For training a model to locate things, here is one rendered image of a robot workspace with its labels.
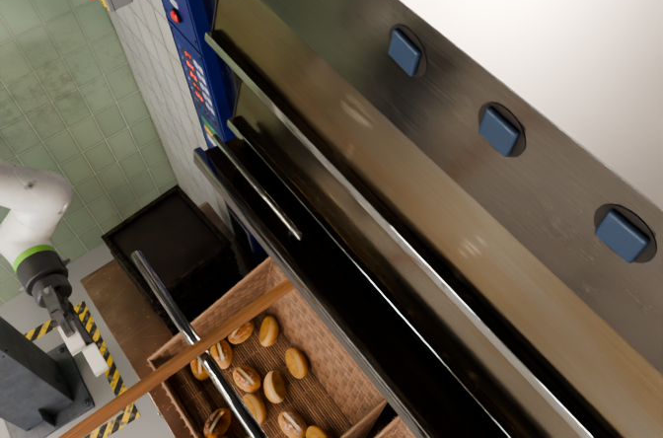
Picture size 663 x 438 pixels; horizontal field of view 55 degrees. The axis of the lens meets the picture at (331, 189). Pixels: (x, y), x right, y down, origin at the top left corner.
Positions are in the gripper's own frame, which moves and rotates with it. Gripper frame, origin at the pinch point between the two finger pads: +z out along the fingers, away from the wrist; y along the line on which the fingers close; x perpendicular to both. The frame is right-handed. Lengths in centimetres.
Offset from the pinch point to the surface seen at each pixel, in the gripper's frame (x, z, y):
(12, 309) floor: 35, -108, 133
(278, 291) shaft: -40.6, 6.5, 11.8
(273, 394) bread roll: -30, 10, 68
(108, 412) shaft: 3.6, 7.1, 12.3
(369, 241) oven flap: -55, 21, -19
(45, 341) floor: 29, -85, 133
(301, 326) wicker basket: -48, -1, 61
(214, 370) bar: -19.1, 12.0, 15.2
